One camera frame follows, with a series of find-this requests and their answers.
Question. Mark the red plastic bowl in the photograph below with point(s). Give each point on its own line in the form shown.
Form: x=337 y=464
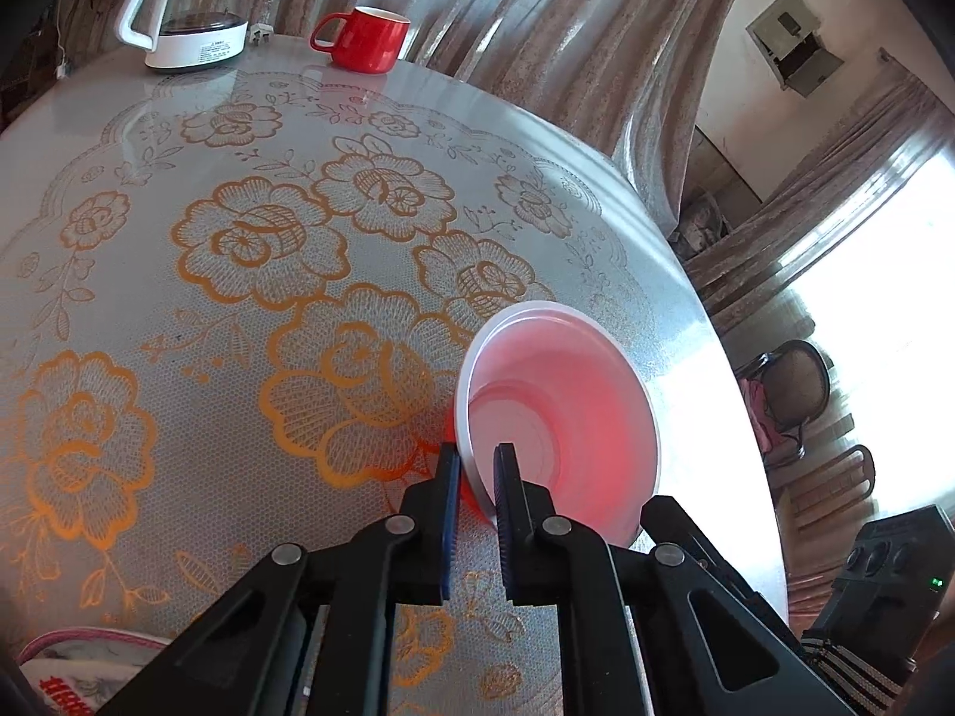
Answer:
x=567 y=403

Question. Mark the grey window curtain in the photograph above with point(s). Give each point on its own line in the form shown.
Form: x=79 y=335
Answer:
x=821 y=179

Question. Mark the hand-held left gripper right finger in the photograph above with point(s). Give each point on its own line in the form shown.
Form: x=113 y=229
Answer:
x=506 y=529

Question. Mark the pink rimmed floral plate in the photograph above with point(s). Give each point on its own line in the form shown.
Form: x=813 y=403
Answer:
x=89 y=640

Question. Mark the wooden slat chair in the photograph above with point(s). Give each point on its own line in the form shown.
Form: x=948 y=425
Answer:
x=828 y=492

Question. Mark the wall electrical box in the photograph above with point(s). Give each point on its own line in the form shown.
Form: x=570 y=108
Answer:
x=794 y=37

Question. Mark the patterned cushion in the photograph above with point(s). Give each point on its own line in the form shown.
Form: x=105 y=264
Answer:
x=701 y=220

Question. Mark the white power plug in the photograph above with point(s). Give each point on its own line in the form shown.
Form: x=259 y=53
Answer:
x=261 y=36

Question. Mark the white glass electric kettle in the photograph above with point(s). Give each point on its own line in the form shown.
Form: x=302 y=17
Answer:
x=198 y=45

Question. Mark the lace print tablecloth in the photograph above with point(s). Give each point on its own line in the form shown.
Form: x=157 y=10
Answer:
x=224 y=388

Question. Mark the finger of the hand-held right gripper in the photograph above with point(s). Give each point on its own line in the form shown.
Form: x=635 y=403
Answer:
x=716 y=559

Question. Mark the pink cloth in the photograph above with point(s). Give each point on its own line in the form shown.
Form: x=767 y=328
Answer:
x=761 y=410

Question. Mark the grey patterned curtain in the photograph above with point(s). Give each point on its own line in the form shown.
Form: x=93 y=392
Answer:
x=559 y=30

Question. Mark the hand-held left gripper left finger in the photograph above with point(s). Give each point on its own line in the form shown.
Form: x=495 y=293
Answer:
x=450 y=529

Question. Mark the round back chair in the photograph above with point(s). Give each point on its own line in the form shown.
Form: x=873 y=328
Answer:
x=798 y=380

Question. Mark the red mug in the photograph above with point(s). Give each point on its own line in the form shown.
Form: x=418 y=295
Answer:
x=369 y=41

